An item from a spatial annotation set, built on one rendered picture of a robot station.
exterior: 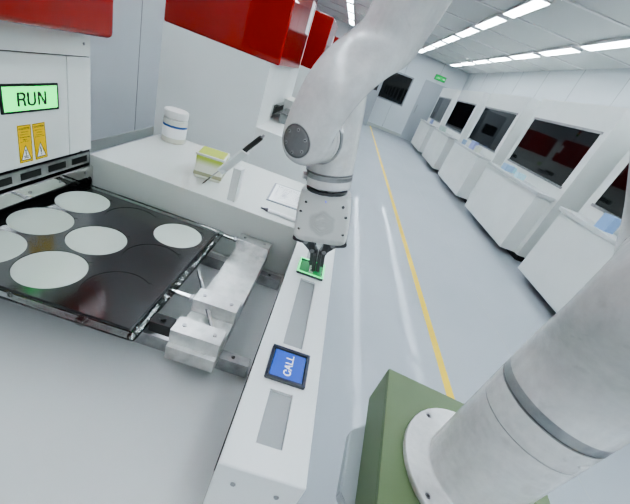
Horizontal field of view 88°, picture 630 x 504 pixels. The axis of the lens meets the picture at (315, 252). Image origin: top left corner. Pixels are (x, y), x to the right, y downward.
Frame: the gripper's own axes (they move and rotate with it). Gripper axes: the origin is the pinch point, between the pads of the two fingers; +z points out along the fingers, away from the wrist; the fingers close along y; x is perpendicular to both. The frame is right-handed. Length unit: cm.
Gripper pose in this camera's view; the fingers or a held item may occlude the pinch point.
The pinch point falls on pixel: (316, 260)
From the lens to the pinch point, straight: 66.4
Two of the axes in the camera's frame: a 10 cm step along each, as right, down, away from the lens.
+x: 1.1, -4.7, 8.8
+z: -1.2, 8.7, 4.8
